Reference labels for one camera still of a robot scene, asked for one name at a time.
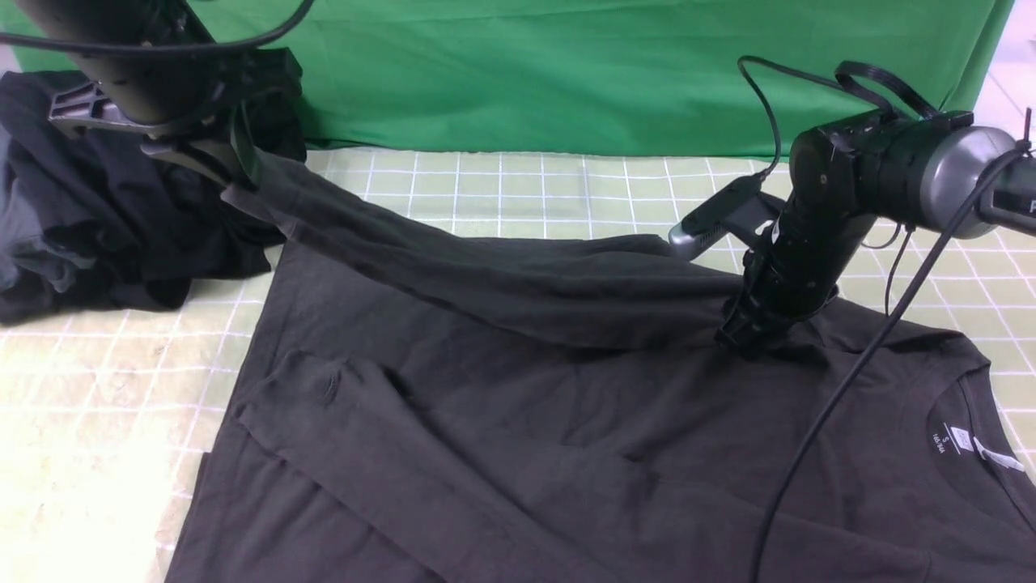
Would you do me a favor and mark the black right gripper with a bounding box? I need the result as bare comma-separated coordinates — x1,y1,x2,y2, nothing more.
715,275,839,355

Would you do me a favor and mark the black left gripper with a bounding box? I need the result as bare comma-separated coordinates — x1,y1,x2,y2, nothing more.
49,49,303,191

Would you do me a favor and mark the dark gray long-sleeve shirt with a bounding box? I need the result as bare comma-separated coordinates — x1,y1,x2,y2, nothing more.
166,154,1034,582

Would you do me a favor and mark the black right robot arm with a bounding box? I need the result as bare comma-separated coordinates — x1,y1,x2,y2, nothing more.
715,112,1034,355

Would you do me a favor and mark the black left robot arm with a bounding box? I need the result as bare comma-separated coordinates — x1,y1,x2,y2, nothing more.
2,1,312,190

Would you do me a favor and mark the black crumpled garment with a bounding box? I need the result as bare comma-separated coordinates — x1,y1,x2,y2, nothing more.
1,71,284,326

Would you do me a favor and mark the green backdrop cloth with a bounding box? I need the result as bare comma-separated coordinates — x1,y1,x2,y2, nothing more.
0,0,1016,161

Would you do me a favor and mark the gray-blue crumpled garment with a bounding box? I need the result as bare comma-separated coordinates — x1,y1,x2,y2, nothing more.
1,129,80,294

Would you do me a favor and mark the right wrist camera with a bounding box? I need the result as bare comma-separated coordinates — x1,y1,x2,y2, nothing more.
669,174,785,262

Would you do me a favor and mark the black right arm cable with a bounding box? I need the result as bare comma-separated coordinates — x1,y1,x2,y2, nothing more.
737,55,1036,583

